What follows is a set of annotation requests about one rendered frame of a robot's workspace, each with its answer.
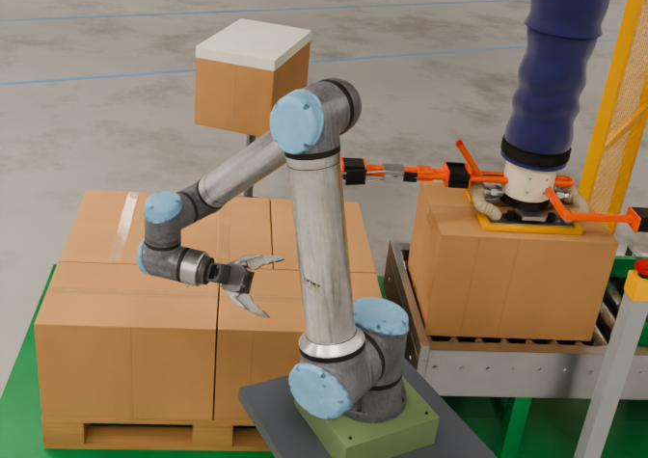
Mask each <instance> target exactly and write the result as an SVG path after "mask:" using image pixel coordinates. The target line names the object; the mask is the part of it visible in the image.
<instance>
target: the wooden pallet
mask: <svg viewBox="0 0 648 458"><path fill-rule="evenodd" d="M89 423H120V424H181V425H193V427H151V426H89V425H90V424H89ZM233 425H242V426H255V425H254V423H253V422H252V421H251V420H215V419H214V405H213V419H154V418H43V417H41V427H42V438H43V448H71V449H148V450H225V451H271V450H270V448H269V447H268V445H267V444H266V442H265V441H264V440H263V438H262V437H261V435H260V434H259V432H258V430H257V429H256V428H233Z"/></svg>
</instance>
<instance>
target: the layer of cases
mask: <svg viewBox="0 0 648 458"><path fill-rule="evenodd" d="M152 194H154V193H140V192H119V191H97V190H86V192H85V195H84V197H83V200H82V202H81V204H80V206H79V209H78V212H77V214H76V217H75V219H74V222H73V225H72V227H71V230H70V232H69V235H68V237H67V242H66V244H65V247H64V248H63V251H62V253H61V256H60V259H59V262H58V264H57V266H56V269H55V271H54V274H53V277H52V279H51V282H50V284H49V287H48V289H47V291H46V294H45V296H44V299H43V301H42V304H41V307H40V311H39V313H38V316H37V318H36V321H35V324H34V328H35V340H36V350H37V362H38V374H39V384H40V406H41V416H42V417H43V418H154V419H213V405H214V419H215V420H251V419H250V417H249V415H248V414H247V412H246V411H245V409H244V407H243V406H242V404H241V403H240V401H239V399H238V392H239V388H242V387H246V386H249V385H252V384H256V383H260V382H264V381H268V380H272V379H276V378H279V377H283V376H286V375H289V373H290V371H291V370H292V368H293V367H294V366H295V365H296V364H298V363H299V362H300V360H301V358H300V350H299V338H300V336H301V335H302V334H303V333H304V332H305V331H306V323H305V315H304V307H303V298H302V289H301V281H300V273H299V264H298V256H297V247H296V238H295V230H294V222H293V213H292V204H291V200H287V199H271V200H270V199H265V198H244V197H235V198H233V199H232V200H230V201H229V202H227V203H226V204H225V205H224V206H223V207H222V208H221V209H220V210H219V211H218V212H216V213H213V214H210V215H208V216H206V217H204V218H203V219H201V220H199V221H198V222H196V223H194V224H192V225H190V226H188V227H186V228H184V229H182V230H181V246H183V247H187V248H191V249H195V250H200V251H204V252H207V253H208V254H209V256H210V257H213V258H214V263H224V264H227V263H230V262H232V261H235V260H238V259H239V258H241V257H242V256H248V255H270V256H282V257H284V260H282V261H279V262H272V263H270V264H265V265H262V266H261V267H260V268H259V269H257V270H254V269H250V268H247V270H248V271H252V272H254V277H253V281H252V285H251V289H250V293H249V294H250V295H251V296H252V298H253V301H254V303H255V304H257V305H259V307H260V309H261V310H264V311H265V312H266V313H267V314H268V315H269V316H270V318H269V319H268V318H263V317H260V316H257V315H255V314H253V313H251V312H250V311H248V310H245V309H243V308H241V307H239V306H237V305H236V304H235V303H234V302H233V301H232V300H231V298H230V297H229V295H228V293H227V292H226V291H225V289H223V288H222V287H221V285H222V284H221V283H213V282H209V283H208V284H207V285H205V284H202V285H200V286H194V285H191V284H190V285H189V286H188V287H187V286H185V285H186V283H180V282H176V281H172V280H168V279H164V278H160V277H156V276H155V277H154V276H151V275H149V274H146V273H143V272H142V271H141V270H140V269H139V267H138V264H137V254H138V253H137V252H138V248H139V246H140V244H141V242H142V241H143V240H144V239H145V217H144V208H145V202H146V199H147V198H148V197H149V196H150V195H152ZM344 208H345V219H346V230H347V241H348V252H349V262H350V273H351V284H352V295H353V302H355V301H356V300H358V299H362V298H378V299H382V295H381V291H380V287H379V283H378V280H377V276H376V272H375V268H374V264H373V260H372V255H371V251H370V248H369V244H368V240H367V236H366V232H365V225H364V221H363V217H362V213H361V210H360V206H359V203H358V202H344ZM215 371H216V378H215ZM214 389H215V403H214Z"/></svg>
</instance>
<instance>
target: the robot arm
mask: <svg viewBox="0 0 648 458"><path fill-rule="evenodd" d="M361 112H362V100H361V97H360V95H359V93H358V91H357V90H356V88H355V87H354V86H353V85H352V84H351V83H349V82H347V81H346V80H343V79H340V78H327V79H323V80H321V81H319V82H316V83H314V84H311V85H309V86H307V87H305V88H303V89H299V90H295V91H293V92H291V93H289V94H287V95H286V96H284V97H282V98H281V99H280V100H279V101H278V102H277V103H276V104H275V106H274V108H273V110H272V112H271V116H270V130H269V131H267V132H266V133H265V134H263V135H262V136H261V137H259V138H258V139H256V140H255V141H254V142H252V143H251V144H249V145H248V146H247V147H245V148H243V149H242V150H241V151H239V152H238V153H236V154H235V155H234V156H233V157H232V158H230V159H229V160H228V161H226V162H225V163H224V164H222V165H221V166H219V167H218V168H217V169H215V170H214V171H212V172H211V173H210V174H208V175H205V176H203V177H202V178H201V179H199V180H198V181H196V182H195V183H194V184H192V185H190V186H189V187H186V188H184V189H182V190H180V191H178V192H176V193H174V192H169V191H162V192H159V193H154V194H152V195H150V196H149V197H148V198H147V199H146V202H145V208H144V217H145V239H144V240H143V241H142V242H141V244H140V246H139V248H138V252H137V253H138V254H137V264H138V267H139V269H140V270H141V271H142V272H143V273H146V274H149V275H151V276H154V277H155V276H156V277H160V278H164V279H168V280H172V281H176V282H180V283H186V285H185V286H187V287H188V286H189V285H190V284H191V285H194V286H200V285H202V284H205V285H207V284H208V283H209V282H213V283H221V284H222V285H221V287H222V288H223V289H224V290H225V291H226V292H227V293H228V295H229V297H230V298H231V300H232V301H233V302H234V303H235V304H236V305H237V306H239V307H241V308H243V309H245V310H248V311H250V312H251V313H253V314H255V315H257V316H260V317H263V318H268V319H269V318H270V316H269V315H268V314H267V313H266V312H265V311H264V310H261V309H260V307H259V305H257V304H255V303H254V301H253V298H252V296H251V295H250V294H249V293H250V289H251V285H252V281H253V277H254V272H252V271H248V270H247V268H250V269H254V270H257V269H259V268H260V267H261V266H262V265H265V264H270V263H272V262H279V261H282V260H284V257H282V256H270V255H248V256H242V257H241V258H239V259H238V260H235V261H232V262H230V263H227V264H224V263H214V258H213V257H210V256H209V254H208V253H207V252H204V251H200V250H195V249H191V248H187V247H183V246H181V230H182V229H184V228H186V227H188V226H190V225H192V224H194V223H196V222H198V221H199V220H201V219H203V218H204V217H206V216H208V215H210V214H213V213H216V212H218V211H219V210H220V209H221V208H222V207H223V206H224V205H225V204H226V203H227V202H229V201H230V200H232V199H233V198H235V197H236V196H238V195H239V194H241V193H242V192H244V191H245V190H247V189H248V188H250V187H251V186H253V185H254V184H256V183H257V182H259V181H260V180H262V179H263V178H265V177H266V176H268V175H270V174H272V173H273V172H275V171H276V170H278V169H279V168H280V167H281V166H283V165H284V164H286V163H287V170H288V179H289V188H290V196H291V204H292V213H293V222H294V230H295V238H296V247H297V256H298V264H299V273H300V281H301V289H302V298H303V307H304V315H305V323H306V331H305V332H304V333H303V334H302V335H301V336H300V338H299V350H300V358H301V360H300V362H299V363H298V364H296V365H295V366H294V367H293V368H292V370H291V371H290V373H289V377H288V384H289V385H290V390H291V392H292V394H293V396H294V398H295V399H296V401H297V402H298V403H299V404H300V405H301V406H302V407H303V408H304V409H306V410H307V411H308V412H309V413H310V414H312V415H314V416H316V417H318V418H323V419H333V418H338V417H340V416H341V415H342V414H344V415H345V416H347V417H349V418H352V419H354V420H356V421H360V422H365V423H381V422H386V421H390V420H392V419H394V418H397V417H398V416H399V415H400V414H401V413H402V412H403V411H404V409H405V406H406V400H407V392H406V389H405V386H404V382H403V379H402V370H403V363H404V356H405V349H406V342H407V335H408V331H409V327H408V324H409V318H408V314H407V312H406V311H405V310H404V309H403V308H402V307H400V306H399V305H398V304H396V303H394V302H391V301H388V300H385V299H378V298H362V299H358V300H356V301H355V302H353V295H352V284H351V273H350V262H349V252H348V241H347V230H346V219H345V208H344V197H343V187H342V175H341V165H340V138H339V136H340V135H342V134H344V133H345V132H347V131H348V130H349V129H350V128H352V127H353V126H354V125H355V124H356V122H357V121H358V119H359V117H360V115H361ZM248 266H249V267H248Z"/></svg>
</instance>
